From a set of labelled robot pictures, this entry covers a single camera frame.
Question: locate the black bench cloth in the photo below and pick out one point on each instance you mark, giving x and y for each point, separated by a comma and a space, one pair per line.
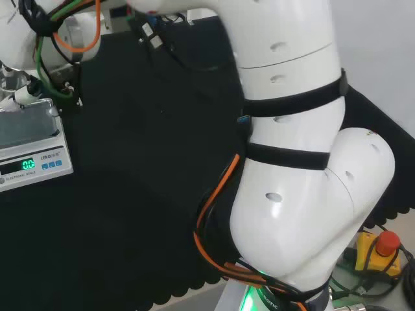
136, 162

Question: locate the black and white five-finger hand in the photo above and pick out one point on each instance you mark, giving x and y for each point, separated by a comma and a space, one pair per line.
66, 94

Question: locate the electronic balance with steel pan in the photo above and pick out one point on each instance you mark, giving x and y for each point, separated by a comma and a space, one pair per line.
29, 142

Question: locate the yellow stop button box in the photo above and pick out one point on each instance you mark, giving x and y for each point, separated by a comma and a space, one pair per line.
376, 256

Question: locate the clear glass beaker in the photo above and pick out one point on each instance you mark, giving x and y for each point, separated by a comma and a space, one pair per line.
6, 82

